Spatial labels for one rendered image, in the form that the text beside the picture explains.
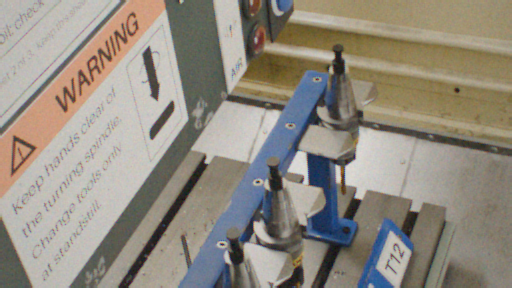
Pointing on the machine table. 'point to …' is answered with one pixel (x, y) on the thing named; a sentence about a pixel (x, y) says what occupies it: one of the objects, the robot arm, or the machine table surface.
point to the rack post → (316, 169)
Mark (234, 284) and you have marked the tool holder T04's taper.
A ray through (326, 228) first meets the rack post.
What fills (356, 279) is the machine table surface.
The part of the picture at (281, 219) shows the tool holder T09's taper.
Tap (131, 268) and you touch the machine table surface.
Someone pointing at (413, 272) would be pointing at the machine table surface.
